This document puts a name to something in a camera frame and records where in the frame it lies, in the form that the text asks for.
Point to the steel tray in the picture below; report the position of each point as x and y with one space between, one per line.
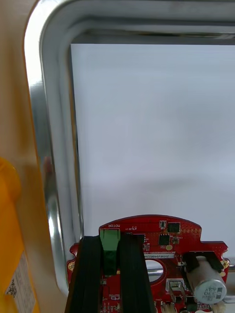
61 122

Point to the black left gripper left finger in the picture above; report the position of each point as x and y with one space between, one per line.
88 274

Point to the white paper sheet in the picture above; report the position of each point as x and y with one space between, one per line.
151 122

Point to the yellow-orange plastic bin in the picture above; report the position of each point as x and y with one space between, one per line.
9 232

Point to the round red circuit board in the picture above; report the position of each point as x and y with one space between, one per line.
156 234

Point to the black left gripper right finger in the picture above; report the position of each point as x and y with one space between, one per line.
133 274

